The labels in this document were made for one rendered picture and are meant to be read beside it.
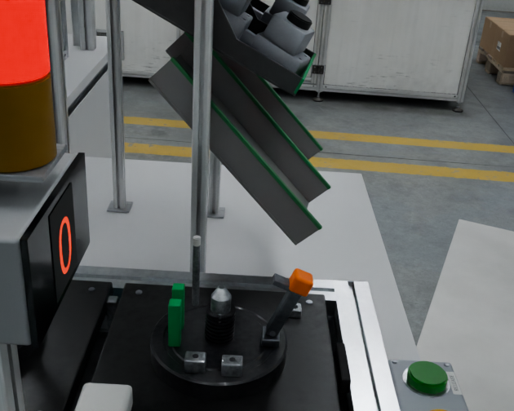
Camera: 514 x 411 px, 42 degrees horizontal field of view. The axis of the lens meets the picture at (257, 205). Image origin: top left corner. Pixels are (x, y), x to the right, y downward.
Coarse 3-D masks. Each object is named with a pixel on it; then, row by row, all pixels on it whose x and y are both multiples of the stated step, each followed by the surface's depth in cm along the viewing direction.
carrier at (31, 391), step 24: (72, 288) 77; (96, 288) 78; (72, 312) 73; (96, 312) 73; (48, 336) 69; (72, 336) 70; (96, 336) 72; (24, 360) 66; (48, 360) 66; (72, 360) 66; (24, 384) 63; (48, 384) 63; (72, 384) 63; (48, 408) 60
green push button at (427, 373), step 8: (416, 368) 68; (424, 368) 68; (432, 368) 68; (440, 368) 68; (408, 376) 68; (416, 376) 67; (424, 376) 67; (432, 376) 67; (440, 376) 67; (416, 384) 66; (424, 384) 66; (432, 384) 66; (440, 384) 66; (424, 392) 66; (432, 392) 66
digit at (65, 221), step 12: (72, 192) 42; (60, 204) 40; (72, 204) 42; (60, 216) 40; (72, 216) 42; (60, 228) 40; (72, 228) 43; (60, 240) 40; (72, 240) 43; (60, 252) 40; (72, 252) 43; (60, 264) 40; (72, 264) 43; (60, 276) 41; (60, 288) 41
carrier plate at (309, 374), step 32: (128, 288) 78; (160, 288) 78; (128, 320) 72; (288, 320) 74; (320, 320) 75; (128, 352) 68; (288, 352) 69; (320, 352) 70; (128, 384) 64; (160, 384) 64; (288, 384) 65; (320, 384) 65
